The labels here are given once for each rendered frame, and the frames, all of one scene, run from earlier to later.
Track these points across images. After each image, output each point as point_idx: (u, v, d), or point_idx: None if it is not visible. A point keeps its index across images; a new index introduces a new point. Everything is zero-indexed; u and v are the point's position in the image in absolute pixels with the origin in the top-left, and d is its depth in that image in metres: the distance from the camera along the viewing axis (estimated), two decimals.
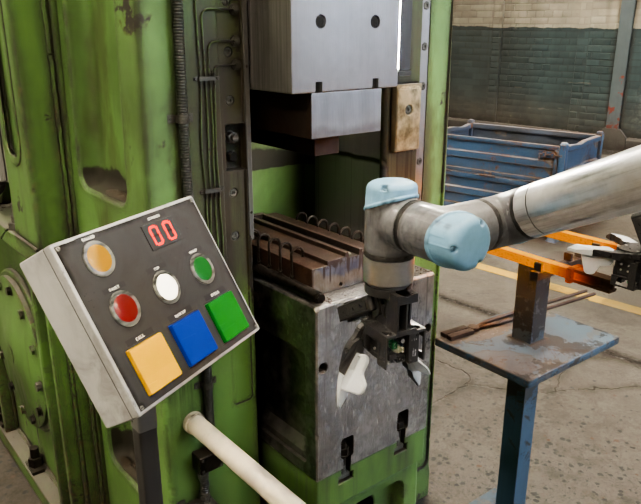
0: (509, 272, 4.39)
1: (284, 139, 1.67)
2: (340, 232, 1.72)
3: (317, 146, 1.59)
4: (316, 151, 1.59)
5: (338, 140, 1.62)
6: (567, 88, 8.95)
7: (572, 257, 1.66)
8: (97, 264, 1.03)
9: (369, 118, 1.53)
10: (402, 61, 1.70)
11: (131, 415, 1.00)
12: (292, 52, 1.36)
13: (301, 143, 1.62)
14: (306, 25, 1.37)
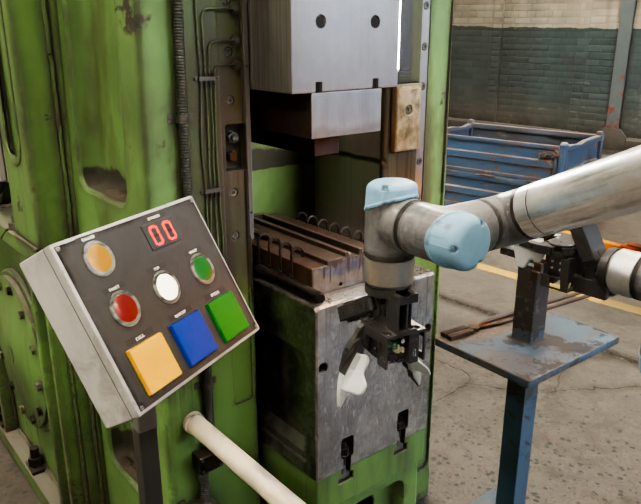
0: (509, 272, 4.39)
1: (284, 139, 1.67)
2: (340, 232, 1.72)
3: (317, 146, 1.59)
4: (316, 151, 1.59)
5: (338, 140, 1.62)
6: (567, 88, 8.95)
7: None
8: (97, 264, 1.03)
9: (369, 118, 1.53)
10: (402, 61, 1.70)
11: (131, 415, 1.00)
12: (292, 52, 1.36)
13: (301, 143, 1.62)
14: (306, 25, 1.37)
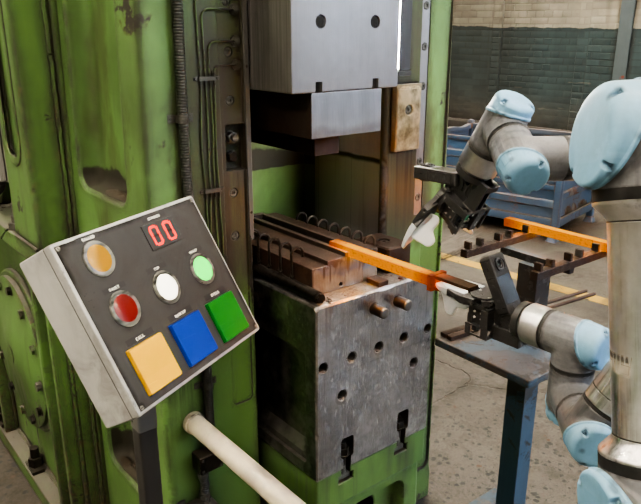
0: (509, 272, 4.39)
1: (284, 139, 1.67)
2: (340, 232, 1.72)
3: (317, 146, 1.59)
4: (316, 151, 1.59)
5: (338, 140, 1.62)
6: (567, 88, 8.95)
7: (572, 257, 1.66)
8: (97, 264, 1.03)
9: (369, 118, 1.53)
10: (402, 61, 1.70)
11: (131, 415, 1.00)
12: (292, 52, 1.36)
13: (301, 143, 1.62)
14: (306, 25, 1.37)
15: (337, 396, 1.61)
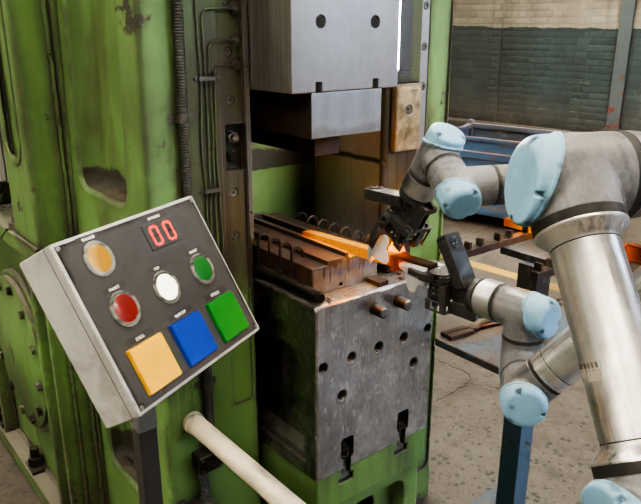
0: (509, 272, 4.39)
1: (284, 139, 1.67)
2: (340, 232, 1.72)
3: (317, 146, 1.59)
4: (316, 151, 1.59)
5: (338, 140, 1.62)
6: (567, 88, 8.95)
7: None
8: (97, 264, 1.03)
9: (369, 118, 1.53)
10: (402, 61, 1.70)
11: (131, 415, 1.00)
12: (292, 52, 1.36)
13: (301, 143, 1.62)
14: (306, 25, 1.37)
15: (337, 396, 1.61)
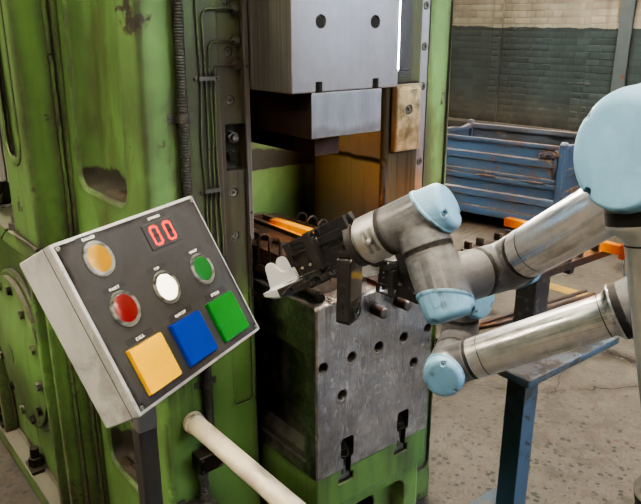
0: None
1: (284, 139, 1.67)
2: None
3: (317, 146, 1.59)
4: (316, 151, 1.59)
5: (338, 140, 1.62)
6: (567, 88, 8.95)
7: (572, 257, 1.66)
8: (97, 264, 1.03)
9: (369, 118, 1.53)
10: (402, 61, 1.70)
11: (131, 415, 1.00)
12: (292, 52, 1.36)
13: (301, 143, 1.62)
14: (306, 25, 1.37)
15: (337, 396, 1.61)
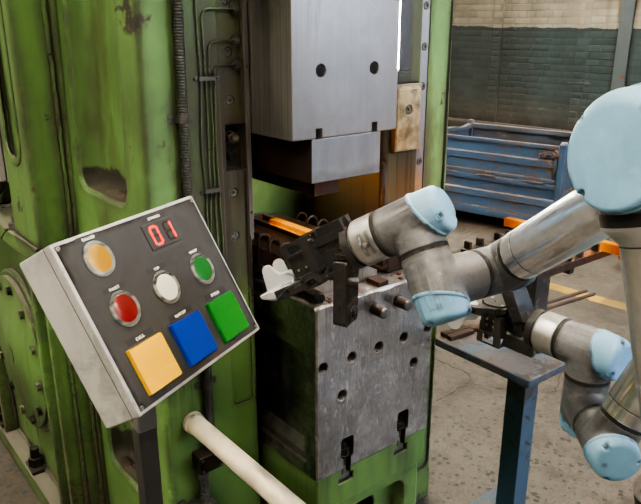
0: None
1: (285, 178, 1.70)
2: None
3: (317, 187, 1.62)
4: (316, 191, 1.62)
5: (338, 180, 1.65)
6: (567, 88, 8.95)
7: (572, 257, 1.66)
8: (97, 264, 1.03)
9: (368, 161, 1.56)
10: (402, 61, 1.70)
11: (131, 415, 1.00)
12: (293, 101, 1.39)
13: (301, 183, 1.65)
14: (306, 75, 1.40)
15: (337, 396, 1.61)
